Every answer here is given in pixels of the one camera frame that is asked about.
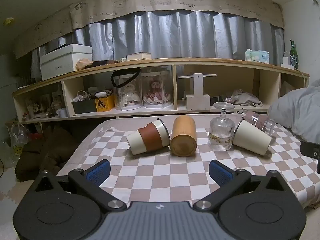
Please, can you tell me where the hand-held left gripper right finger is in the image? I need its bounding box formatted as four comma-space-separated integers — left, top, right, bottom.
193, 159, 288, 212

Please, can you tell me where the ribbed clear glass cup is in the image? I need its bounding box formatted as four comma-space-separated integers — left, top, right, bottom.
237, 108, 276, 137

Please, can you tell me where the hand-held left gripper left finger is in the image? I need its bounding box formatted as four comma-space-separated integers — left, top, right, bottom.
32, 159, 127, 212

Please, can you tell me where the dark flat tray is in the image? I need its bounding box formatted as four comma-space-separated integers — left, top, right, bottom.
92, 60, 114, 67

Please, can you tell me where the plastic bag with smiley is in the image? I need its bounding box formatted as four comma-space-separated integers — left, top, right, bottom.
4, 122, 31, 168

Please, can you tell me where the plain cream cup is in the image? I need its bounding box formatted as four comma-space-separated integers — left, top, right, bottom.
232, 119, 273, 156

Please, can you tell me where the wooden stand with crossbar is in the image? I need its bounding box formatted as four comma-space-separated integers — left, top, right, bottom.
178, 73, 218, 111

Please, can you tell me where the beige printed valance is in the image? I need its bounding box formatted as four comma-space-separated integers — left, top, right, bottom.
12, 0, 286, 61

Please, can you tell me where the clear doll display case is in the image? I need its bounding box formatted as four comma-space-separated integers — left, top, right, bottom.
141, 67, 174, 109
113, 73, 143, 111

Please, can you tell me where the thick book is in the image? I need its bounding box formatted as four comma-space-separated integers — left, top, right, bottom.
126, 52, 152, 61

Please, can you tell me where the white charger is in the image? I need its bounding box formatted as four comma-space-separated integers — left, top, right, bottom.
280, 52, 291, 68

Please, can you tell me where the crumpled brown paper bag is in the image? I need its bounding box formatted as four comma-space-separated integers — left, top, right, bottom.
75, 58, 93, 71

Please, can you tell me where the green glass bottle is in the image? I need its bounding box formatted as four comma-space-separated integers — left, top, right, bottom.
289, 40, 299, 70

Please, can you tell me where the crumpled grey cloth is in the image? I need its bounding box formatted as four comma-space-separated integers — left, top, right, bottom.
231, 89, 263, 108

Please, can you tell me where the black loop strap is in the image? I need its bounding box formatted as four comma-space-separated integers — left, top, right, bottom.
110, 68, 141, 89

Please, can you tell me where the checkered tablecloth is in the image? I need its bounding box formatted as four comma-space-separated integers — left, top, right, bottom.
56, 117, 320, 208

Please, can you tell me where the dark brown cloth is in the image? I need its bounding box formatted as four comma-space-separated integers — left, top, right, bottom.
15, 124, 81, 182

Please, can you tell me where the yellow cardboard box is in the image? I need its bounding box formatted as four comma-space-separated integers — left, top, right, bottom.
95, 94, 116, 112

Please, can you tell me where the grey curtain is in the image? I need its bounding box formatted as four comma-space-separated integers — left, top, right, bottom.
31, 9, 286, 81

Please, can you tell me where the clear glass goblet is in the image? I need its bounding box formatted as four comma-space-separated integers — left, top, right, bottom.
208, 102, 236, 152

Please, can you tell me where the white storage box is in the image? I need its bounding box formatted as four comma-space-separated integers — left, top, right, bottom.
40, 43, 93, 81

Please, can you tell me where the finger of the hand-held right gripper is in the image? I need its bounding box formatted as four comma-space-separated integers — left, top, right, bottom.
300, 141, 320, 174

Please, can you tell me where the dark storage box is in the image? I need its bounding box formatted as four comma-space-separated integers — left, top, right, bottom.
72, 97, 98, 115

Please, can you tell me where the cream cup with brown sleeve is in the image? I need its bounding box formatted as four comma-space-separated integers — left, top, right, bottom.
126, 118, 171, 156

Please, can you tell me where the tissue pack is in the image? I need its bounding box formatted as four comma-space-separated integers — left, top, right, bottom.
245, 50, 270, 64

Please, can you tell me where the grey blanket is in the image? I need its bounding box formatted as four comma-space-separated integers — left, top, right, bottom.
267, 78, 320, 143

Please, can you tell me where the long wooden shelf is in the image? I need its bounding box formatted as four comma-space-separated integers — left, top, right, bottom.
12, 57, 310, 125

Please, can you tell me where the wooden cup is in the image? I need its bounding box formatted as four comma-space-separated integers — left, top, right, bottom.
170, 116, 198, 157

